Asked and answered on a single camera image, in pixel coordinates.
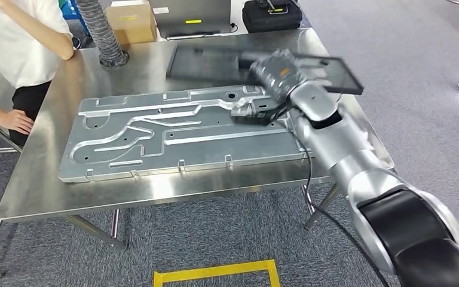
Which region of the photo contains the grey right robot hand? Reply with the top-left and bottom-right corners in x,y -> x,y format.
250,48 -> 307,106

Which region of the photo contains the person's right hand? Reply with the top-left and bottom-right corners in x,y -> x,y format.
0,109 -> 35,136

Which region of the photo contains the black plastic plate bracket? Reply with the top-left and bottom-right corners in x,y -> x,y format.
166,43 -> 365,96

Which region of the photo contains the steel workbench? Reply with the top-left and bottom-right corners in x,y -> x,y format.
0,28 -> 396,280

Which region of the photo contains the black carry case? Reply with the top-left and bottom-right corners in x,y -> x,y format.
242,0 -> 304,33

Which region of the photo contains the person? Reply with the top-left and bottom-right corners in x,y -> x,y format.
0,0 -> 75,147

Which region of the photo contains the stamped grey metal panel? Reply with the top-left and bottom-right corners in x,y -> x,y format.
58,84 -> 313,184

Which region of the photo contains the grey case with yellow label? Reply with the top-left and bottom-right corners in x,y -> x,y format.
148,0 -> 234,39

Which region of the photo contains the brown cardboard box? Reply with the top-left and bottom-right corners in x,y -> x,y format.
105,0 -> 158,45

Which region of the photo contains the yellow floor tape square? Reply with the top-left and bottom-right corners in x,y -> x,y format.
153,259 -> 281,287

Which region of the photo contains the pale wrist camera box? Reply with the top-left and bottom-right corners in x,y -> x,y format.
230,98 -> 284,127

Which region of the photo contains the black camera cable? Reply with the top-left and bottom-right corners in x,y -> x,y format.
292,118 -> 381,287

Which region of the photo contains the grey flexible duct hose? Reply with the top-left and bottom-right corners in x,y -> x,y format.
75,0 -> 130,69

